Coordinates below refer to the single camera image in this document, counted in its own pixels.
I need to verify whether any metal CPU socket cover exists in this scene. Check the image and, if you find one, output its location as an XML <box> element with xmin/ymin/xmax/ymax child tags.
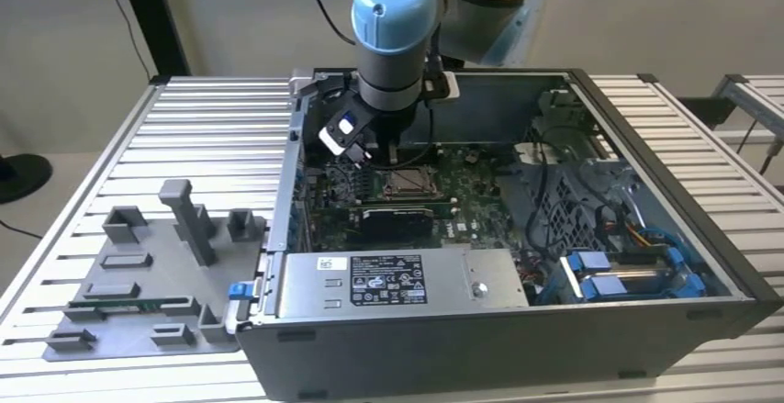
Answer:
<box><xmin>374</xmin><ymin>163</ymin><xmax>442</xmax><ymax>200</ymax></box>

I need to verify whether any CPU socket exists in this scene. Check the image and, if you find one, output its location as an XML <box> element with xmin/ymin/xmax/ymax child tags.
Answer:
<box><xmin>371</xmin><ymin>162</ymin><xmax>444</xmax><ymax>201</ymax></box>

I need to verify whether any green RAM stick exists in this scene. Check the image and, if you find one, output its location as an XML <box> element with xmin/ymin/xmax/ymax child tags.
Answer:
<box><xmin>67</xmin><ymin>296</ymin><xmax>191</xmax><ymax>313</ymax></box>
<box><xmin>354</xmin><ymin>195</ymin><xmax>460</xmax><ymax>207</ymax></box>

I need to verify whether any black graphics card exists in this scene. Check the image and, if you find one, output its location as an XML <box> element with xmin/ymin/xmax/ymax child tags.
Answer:
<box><xmin>346</xmin><ymin>205</ymin><xmax>459</xmax><ymax>244</ymax></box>

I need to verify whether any green motherboard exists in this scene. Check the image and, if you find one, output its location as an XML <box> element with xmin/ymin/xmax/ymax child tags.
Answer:
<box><xmin>303</xmin><ymin>139</ymin><xmax>535</xmax><ymax>257</ymax></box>

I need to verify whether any grey metal disk bay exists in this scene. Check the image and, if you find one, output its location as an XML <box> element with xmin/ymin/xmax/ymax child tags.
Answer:
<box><xmin>495</xmin><ymin>140</ymin><xmax>651</xmax><ymax>257</ymax></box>

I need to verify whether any silver power supply unit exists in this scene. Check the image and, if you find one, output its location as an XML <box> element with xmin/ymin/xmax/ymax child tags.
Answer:
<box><xmin>274</xmin><ymin>249</ymin><xmax>532</xmax><ymax>321</ymax></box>

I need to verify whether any hard disk in blue carrier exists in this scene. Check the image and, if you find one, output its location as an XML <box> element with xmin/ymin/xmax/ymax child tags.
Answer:
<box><xmin>579</xmin><ymin>264</ymin><xmax>706</xmax><ymax>303</ymax></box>
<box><xmin>563</xmin><ymin>244</ymin><xmax>687</xmax><ymax>280</ymax></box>

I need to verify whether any blue case latch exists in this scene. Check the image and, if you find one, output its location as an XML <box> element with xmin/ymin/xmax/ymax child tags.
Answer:
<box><xmin>224</xmin><ymin>281</ymin><xmax>254</xmax><ymax>304</ymax></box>

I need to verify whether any black PC case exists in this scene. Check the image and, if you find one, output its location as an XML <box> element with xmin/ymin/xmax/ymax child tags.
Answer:
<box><xmin>235</xmin><ymin>67</ymin><xmax>775</xmax><ymax>402</ymax></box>

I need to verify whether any grey parts rack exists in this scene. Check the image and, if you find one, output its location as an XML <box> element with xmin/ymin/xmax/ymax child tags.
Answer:
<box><xmin>42</xmin><ymin>179</ymin><xmax>271</xmax><ymax>363</ymax></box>

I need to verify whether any aluminium slat side table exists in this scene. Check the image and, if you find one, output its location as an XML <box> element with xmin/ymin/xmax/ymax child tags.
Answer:
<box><xmin>676</xmin><ymin>73</ymin><xmax>784</xmax><ymax>184</ymax></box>

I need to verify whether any black monitor stand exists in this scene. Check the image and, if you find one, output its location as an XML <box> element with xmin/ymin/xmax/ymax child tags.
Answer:
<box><xmin>0</xmin><ymin>153</ymin><xmax>54</xmax><ymax>206</ymax></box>

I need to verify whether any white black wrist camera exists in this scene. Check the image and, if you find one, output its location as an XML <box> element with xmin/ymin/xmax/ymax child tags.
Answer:
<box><xmin>318</xmin><ymin>95</ymin><xmax>375</xmax><ymax>168</ymax></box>

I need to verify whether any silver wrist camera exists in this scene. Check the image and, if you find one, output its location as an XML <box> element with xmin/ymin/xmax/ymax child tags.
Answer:
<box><xmin>422</xmin><ymin>70</ymin><xmax>462</xmax><ymax>105</ymax></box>

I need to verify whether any black vertical post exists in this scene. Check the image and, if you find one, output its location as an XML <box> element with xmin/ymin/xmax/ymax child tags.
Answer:
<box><xmin>114</xmin><ymin>0</ymin><xmax>192</xmax><ymax>78</ymax></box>

